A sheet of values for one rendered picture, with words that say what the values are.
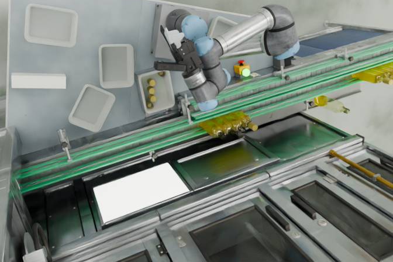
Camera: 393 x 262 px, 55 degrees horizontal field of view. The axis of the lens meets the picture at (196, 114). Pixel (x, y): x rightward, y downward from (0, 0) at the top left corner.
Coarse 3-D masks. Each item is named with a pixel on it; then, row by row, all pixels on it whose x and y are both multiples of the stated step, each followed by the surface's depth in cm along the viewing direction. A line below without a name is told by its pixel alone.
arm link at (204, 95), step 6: (204, 84) 137; (210, 84) 141; (192, 90) 138; (198, 90) 137; (204, 90) 138; (210, 90) 139; (216, 90) 142; (198, 96) 138; (204, 96) 138; (210, 96) 139; (198, 102) 140; (204, 102) 139; (210, 102) 139; (216, 102) 142; (204, 108) 140; (210, 108) 140
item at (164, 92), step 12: (156, 72) 198; (168, 72) 201; (144, 84) 205; (156, 84) 208; (168, 84) 205; (144, 96) 207; (156, 96) 210; (168, 96) 211; (144, 108) 202; (156, 108) 206
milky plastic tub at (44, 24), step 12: (36, 12) 175; (48, 12) 177; (60, 12) 179; (72, 12) 175; (36, 24) 177; (48, 24) 179; (60, 24) 181; (72, 24) 182; (36, 36) 178; (48, 36) 180; (60, 36) 183; (72, 36) 181
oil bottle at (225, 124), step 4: (220, 116) 208; (216, 120) 204; (220, 120) 203; (224, 120) 202; (220, 124) 199; (224, 124) 198; (228, 124) 198; (224, 128) 196; (232, 128) 198; (224, 132) 197
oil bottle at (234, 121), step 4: (224, 116) 207; (228, 116) 206; (232, 116) 205; (228, 120) 202; (232, 120) 200; (236, 120) 200; (240, 120) 200; (232, 124) 199; (236, 124) 198; (240, 124) 199
